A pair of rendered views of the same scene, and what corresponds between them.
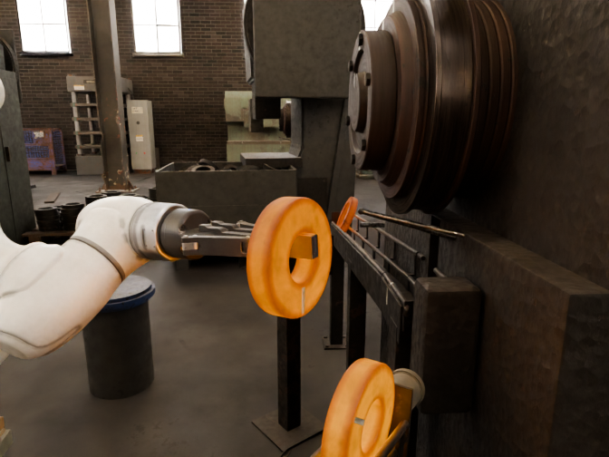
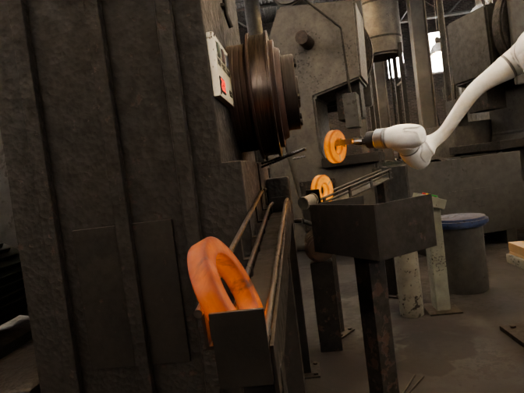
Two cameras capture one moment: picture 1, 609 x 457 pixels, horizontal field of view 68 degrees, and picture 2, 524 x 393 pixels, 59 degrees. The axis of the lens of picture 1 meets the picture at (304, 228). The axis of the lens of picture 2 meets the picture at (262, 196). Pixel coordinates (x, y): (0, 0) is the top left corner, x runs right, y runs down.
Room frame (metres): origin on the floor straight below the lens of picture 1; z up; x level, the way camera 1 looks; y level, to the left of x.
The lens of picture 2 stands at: (2.76, -0.02, 0.83)
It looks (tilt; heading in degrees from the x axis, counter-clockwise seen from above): 3 degrees down; 189
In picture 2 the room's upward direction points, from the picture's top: 7 degrees counter-clockwise
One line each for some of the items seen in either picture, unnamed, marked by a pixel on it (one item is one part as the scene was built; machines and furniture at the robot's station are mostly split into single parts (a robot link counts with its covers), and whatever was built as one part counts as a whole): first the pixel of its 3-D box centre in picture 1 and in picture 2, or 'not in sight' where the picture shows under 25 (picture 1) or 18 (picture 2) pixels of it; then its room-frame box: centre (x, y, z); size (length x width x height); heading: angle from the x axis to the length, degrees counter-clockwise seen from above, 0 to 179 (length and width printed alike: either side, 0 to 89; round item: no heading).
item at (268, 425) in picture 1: (285, 332); (381, 327); (1.47, 0.07, 0.36); 0.26 x 0.20 x 0.72; 38
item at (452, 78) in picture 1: (412, 102); (266, 96); (1.00, -0.23, 1.11); 0.47 x 0.06 x 0.47; 3
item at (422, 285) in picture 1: (444, 344); (279, 204); (0.76, -0.26, 0.68); 0.11 x 0.08 x 0.24; 93
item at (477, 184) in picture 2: not in sight; (440, 200); (-1.52, 0.92, 0.39); 1.03 x 0.83 x 0.77; 108
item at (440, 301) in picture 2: not in sight; (435, 251); (0.28, 0.47, 0.31); 0.24 x 0.16 x 0.62; 3
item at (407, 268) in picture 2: not in sight; (406, 265); (0.32, 0.31, 0.26); 0.12 x 0.12 x 0.52
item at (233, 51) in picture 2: (450, 102); (245, 99); (1.00, -0.31, 1.12); 0.47 x 0.10 x 0.47; 3
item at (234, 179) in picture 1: (230, 208); not in sight; (3.70, 0.61, 0.39); 1.03 x 0.83 x 0.79; 97
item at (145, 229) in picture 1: (166, 231); (381, 138); (0.68, 0.21, 0.91); 0.09 x 0.06 x 0.09; 149
